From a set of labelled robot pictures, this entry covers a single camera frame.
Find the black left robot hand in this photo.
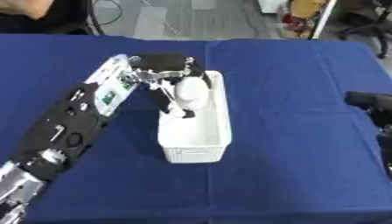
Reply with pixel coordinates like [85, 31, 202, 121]
[129, 52, 214, 119]

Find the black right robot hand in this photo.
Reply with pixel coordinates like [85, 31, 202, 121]
[343, 90, 392, 130]

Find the white oval object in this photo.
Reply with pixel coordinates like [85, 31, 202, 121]
[172, 76, 212, 111]

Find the white plastic box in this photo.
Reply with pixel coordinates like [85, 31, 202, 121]
[156, 70, 233, 165]

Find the black office chair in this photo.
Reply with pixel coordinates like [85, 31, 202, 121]
[333, 0, 392, 60]

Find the white pole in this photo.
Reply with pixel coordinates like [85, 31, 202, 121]
[309, 0, 340, 40]

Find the yellow and red bag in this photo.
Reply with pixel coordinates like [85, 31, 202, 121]
[276, 0, 328, 39]

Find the person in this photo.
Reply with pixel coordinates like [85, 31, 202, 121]
[0, 0, 91, 35]

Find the black cable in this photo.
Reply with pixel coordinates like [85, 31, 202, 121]
[84, 0, 126, 37]

